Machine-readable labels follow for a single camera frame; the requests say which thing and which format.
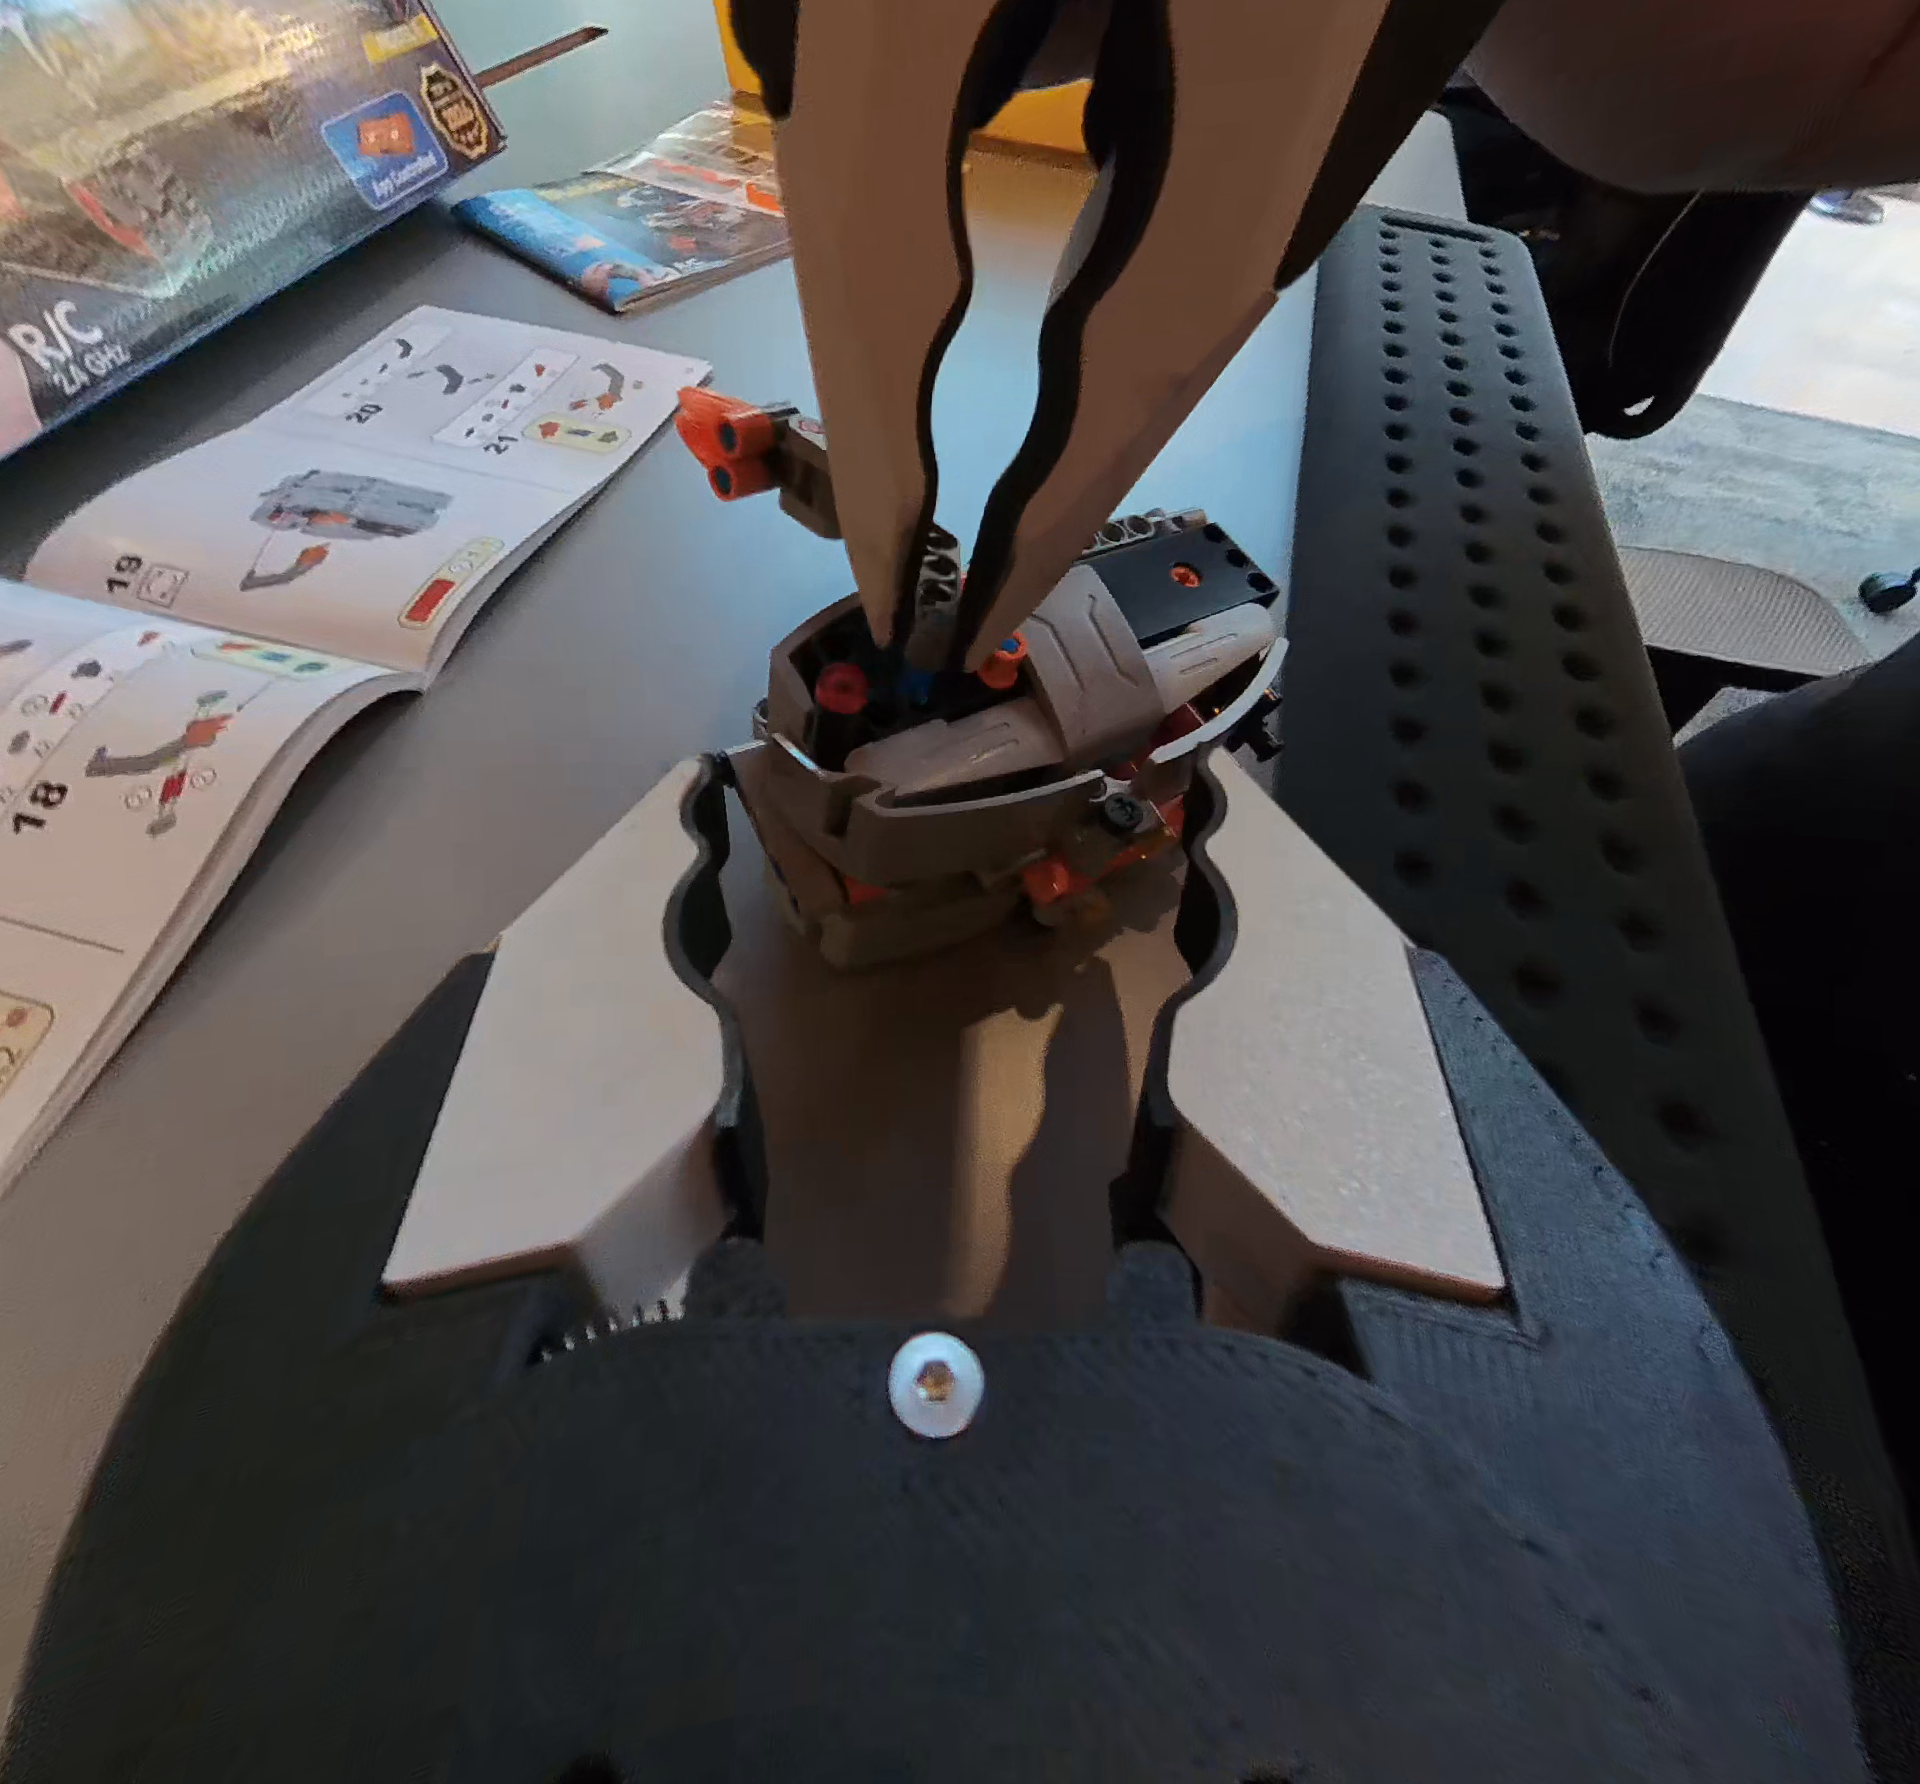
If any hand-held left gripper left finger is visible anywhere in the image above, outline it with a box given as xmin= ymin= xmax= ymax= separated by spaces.
xmin=378 ymin=753 xmax=771 ymax=1309

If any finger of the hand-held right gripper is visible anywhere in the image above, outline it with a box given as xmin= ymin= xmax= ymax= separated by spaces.
xmin=959 ymin=0 xmax=1451 ymax=678
xmin=778 ymin=0 xmax=1063 ymax=649

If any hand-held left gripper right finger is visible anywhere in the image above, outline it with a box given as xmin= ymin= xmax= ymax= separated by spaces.
xmin=1114 ymin=749 xmax=1510 ymax=1315

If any grey toy robot assembly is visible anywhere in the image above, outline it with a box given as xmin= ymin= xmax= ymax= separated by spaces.
xmin=675 ymin=386 xmax=1293 ymax=977

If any grey desk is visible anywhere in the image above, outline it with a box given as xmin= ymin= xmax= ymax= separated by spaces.
xmin=0 ymin=0 xmax=1478 ymax=1667

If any yellow storage bin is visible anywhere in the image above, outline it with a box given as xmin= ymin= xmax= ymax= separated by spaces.
xmin=683 ymin=0 xmax=1100 ymax=154

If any blue cover booklet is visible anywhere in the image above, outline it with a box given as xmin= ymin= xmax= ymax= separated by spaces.
xmin=455 ymin=170 xmax=799 ymax=316

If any person's dark clothing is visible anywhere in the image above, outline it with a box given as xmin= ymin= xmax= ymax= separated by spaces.
xmin=1677 ymin=643 xmax=1920 ymax=1667

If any open white instruction booklet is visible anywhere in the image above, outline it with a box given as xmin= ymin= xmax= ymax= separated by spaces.
xmin=0 ymin=302 xmax=713 ymax=1193

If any blue robot kit box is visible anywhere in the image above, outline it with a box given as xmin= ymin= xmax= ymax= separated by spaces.
xmin=0 ymin=0 xmax=509 ymax=458

